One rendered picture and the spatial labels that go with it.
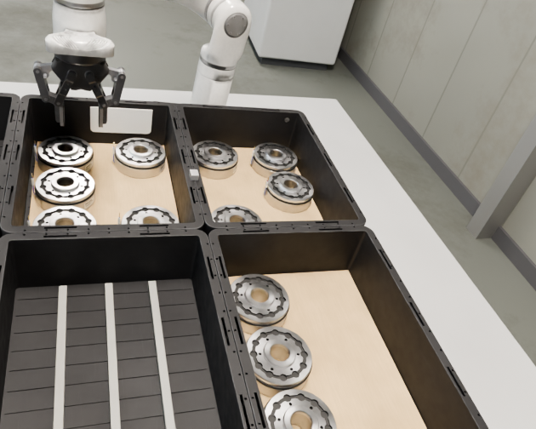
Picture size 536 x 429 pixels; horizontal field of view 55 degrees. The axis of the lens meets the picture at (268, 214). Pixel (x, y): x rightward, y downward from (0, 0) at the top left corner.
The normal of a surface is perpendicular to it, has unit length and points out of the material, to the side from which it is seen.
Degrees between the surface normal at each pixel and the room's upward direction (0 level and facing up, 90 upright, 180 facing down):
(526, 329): 0
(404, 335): 90
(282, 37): 90
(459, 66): 90
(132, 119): 90
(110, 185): 0
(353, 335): 0
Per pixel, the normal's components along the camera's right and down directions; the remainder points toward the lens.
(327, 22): 0.22, 0.66
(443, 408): -0.94, 0.01
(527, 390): 0.21, -0.75
